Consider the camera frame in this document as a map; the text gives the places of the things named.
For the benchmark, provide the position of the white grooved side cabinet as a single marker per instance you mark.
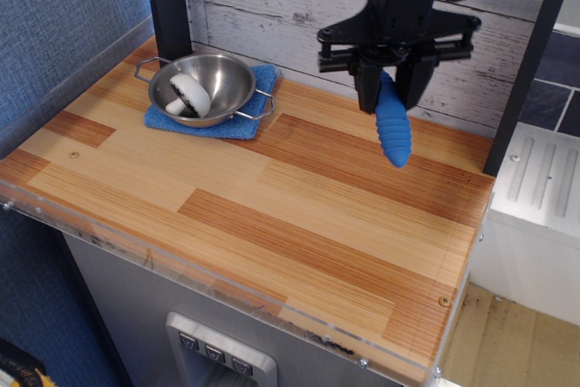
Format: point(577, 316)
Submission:
point(528, 250)

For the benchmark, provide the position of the black right vertical post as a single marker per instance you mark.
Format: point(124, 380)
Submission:
point(536, 46)

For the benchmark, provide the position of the white toy mushroom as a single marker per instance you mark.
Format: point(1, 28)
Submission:
point(190, 95)

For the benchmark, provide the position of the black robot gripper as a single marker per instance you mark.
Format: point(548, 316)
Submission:
point(408, 34)

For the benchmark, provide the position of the blue handled metal fork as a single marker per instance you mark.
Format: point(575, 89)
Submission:
point(392, 124)

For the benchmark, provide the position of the black left vertical post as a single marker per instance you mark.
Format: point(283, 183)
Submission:
point(171, 25)

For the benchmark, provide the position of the yellow black object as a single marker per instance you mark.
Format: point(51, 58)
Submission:
point(21, 369)

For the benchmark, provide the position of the silver dispenser control panel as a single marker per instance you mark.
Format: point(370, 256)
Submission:
point(206, 357)

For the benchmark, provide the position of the clear acrylic table guard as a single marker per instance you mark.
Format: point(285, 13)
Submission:
point(368, 275)

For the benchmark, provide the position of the small steel wok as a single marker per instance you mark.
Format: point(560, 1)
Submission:
point(229, 82)

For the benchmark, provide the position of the black vertical post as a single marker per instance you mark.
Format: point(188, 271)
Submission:
point(536, 46)
point(171, 25)

